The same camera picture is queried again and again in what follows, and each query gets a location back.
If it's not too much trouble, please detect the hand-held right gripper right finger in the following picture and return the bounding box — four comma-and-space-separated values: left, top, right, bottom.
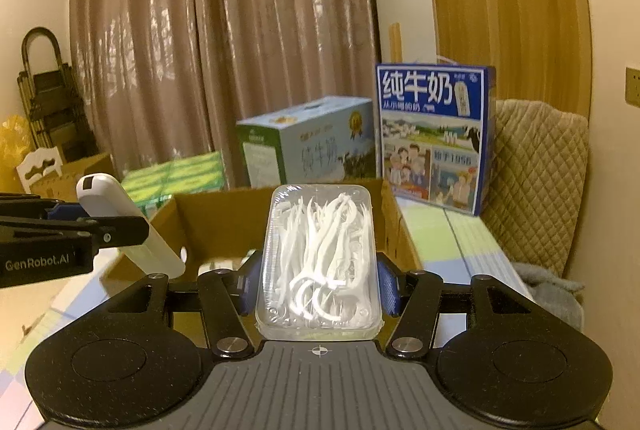
379, 254, 536, 357

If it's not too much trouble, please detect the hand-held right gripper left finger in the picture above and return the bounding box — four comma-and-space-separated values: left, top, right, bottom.
107, 267, 261, 358

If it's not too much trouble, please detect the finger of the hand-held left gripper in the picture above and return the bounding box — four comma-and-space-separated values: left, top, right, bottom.
0, 192, 86, 223
0, 216, 151, 251

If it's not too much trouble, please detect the white oblong power bank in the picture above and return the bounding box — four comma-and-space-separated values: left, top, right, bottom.
76, 173, 187, 281

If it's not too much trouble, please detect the clear box of floss picks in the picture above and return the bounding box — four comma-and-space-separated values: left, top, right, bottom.
254, 182, 385, 342

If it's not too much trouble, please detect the brown cardboard box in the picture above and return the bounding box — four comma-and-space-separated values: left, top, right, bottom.
102, 178, 425, 293

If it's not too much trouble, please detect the worn cardboard carton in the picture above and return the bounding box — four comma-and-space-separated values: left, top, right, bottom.
30, 153, 116, 201

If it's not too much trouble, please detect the white carved chair back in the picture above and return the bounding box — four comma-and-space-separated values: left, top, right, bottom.
15, 146, 66, 185

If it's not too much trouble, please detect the green drink carton pack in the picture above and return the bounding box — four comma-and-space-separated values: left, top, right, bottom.
120, 150, 230, 218

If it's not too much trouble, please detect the yellow plastic bag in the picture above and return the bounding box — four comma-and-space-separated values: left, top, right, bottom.
0, 114, 41, 193

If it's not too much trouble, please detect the black folding ladder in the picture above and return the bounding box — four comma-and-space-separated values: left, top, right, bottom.
17, 27, 93, 163

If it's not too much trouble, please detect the blue milk carton box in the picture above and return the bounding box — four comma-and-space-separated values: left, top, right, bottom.
375, 61, 497, 217

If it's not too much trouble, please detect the green and white milk carton box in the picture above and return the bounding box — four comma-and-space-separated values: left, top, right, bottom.
236, 96, 377, 189

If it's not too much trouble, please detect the grey cloth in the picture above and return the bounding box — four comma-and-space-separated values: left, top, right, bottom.
512, 261, 586, 333

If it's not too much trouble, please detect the chair with quilted cover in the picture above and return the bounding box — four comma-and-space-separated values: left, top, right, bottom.
482, 100, 591, 283

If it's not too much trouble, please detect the brown patterned curtain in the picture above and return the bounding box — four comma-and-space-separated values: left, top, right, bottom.
70, 0, 381, 188

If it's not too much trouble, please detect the wooden slat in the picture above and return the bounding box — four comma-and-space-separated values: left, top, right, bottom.
387, 23, 404, 64

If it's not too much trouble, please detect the wooden door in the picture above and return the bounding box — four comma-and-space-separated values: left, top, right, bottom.
417, 0, 596, 121

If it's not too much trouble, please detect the gold wall switch plate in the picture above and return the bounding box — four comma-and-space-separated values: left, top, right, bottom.
625, 66, 640, 105

